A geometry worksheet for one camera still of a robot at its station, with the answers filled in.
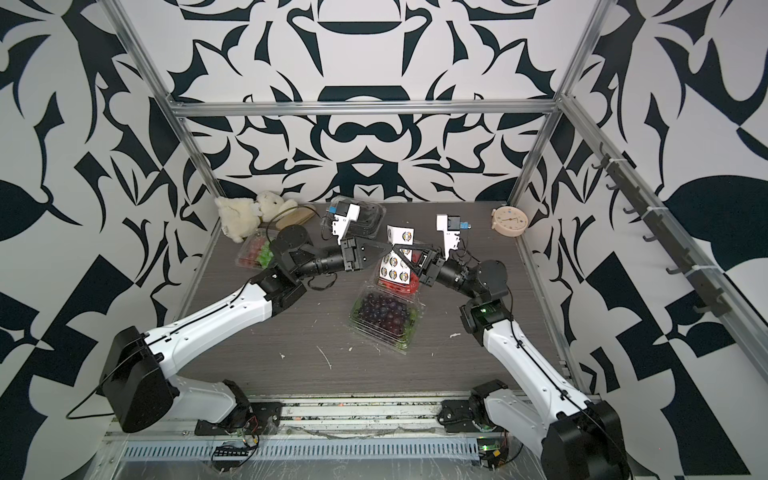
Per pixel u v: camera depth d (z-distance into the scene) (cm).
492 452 71
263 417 74
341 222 62
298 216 112
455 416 74
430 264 59
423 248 61
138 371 40
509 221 112
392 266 64
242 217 105
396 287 92
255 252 99
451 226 59
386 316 85
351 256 57
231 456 73
